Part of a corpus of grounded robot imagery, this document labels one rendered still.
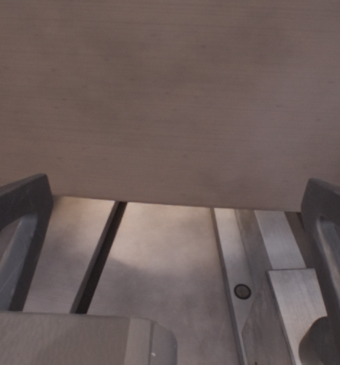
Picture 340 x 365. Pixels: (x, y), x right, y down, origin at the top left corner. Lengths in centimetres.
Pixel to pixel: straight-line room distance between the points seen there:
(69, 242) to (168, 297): 33
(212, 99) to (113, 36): 8
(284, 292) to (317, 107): 30
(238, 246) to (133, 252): 29
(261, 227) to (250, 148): 59
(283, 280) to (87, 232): 66
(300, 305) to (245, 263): 42
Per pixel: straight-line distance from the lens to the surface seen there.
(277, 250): 82
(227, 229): 96
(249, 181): 29
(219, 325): 86
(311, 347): 42
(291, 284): 50
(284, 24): 23
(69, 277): 94
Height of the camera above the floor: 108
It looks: 42 degrees down
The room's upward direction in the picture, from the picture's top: 1 degrees clockwise
